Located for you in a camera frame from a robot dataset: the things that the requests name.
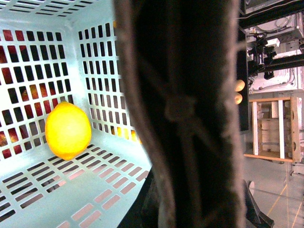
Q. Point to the light blue plastic basket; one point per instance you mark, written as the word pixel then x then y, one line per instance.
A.
pixel 53 51

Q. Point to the yellow lemon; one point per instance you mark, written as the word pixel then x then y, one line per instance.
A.
pixel 68 131

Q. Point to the wooden crate frame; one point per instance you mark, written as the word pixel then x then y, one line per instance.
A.
pixel 276 129

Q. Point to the brown plastic basket handle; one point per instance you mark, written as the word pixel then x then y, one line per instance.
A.
pixel 178 64

